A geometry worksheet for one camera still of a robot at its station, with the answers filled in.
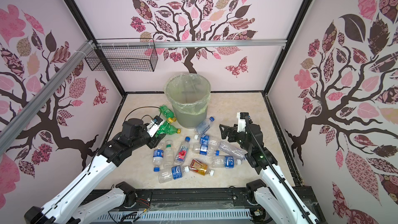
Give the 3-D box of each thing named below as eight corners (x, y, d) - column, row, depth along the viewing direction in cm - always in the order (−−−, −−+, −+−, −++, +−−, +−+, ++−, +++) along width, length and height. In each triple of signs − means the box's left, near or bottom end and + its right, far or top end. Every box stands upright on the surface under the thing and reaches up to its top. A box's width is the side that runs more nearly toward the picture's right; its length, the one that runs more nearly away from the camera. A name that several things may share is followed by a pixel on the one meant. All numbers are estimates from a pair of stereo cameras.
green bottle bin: (159, 111, 110) (157, 107, 106) (165, 107, 113) (163, 103, 109) (172, 123, 104) (171, 119, 100) (177, 119, 106) (177, 115, 102)
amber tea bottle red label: (189, 170, 84) (188, 167, 80) (192, 161, 87) (192, 158, 83) (211, 180, 81) (212, 177, 77) (214, 170, 84) (215, 167, 80)
